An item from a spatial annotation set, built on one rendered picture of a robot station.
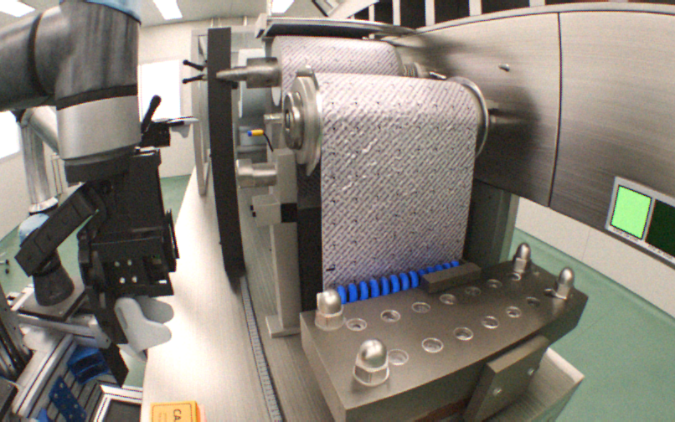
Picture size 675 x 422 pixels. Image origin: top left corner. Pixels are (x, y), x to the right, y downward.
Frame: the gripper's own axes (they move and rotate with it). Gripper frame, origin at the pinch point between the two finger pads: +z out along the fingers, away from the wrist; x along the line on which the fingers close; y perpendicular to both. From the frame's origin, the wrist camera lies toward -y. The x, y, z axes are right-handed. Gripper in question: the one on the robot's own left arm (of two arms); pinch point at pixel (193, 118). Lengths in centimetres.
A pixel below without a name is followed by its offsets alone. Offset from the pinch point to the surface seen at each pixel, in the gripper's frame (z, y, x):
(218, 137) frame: -1.4, -2.2, 39.0
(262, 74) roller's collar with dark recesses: 6.1, -15.4, 44.4
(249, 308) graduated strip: -3, 26, 59
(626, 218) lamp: 27, -8, 104
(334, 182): 4, -4, 75
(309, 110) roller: 1, -13, 72
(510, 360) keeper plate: 12, 8, 100
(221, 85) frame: -0.3, -12.9, 37.8
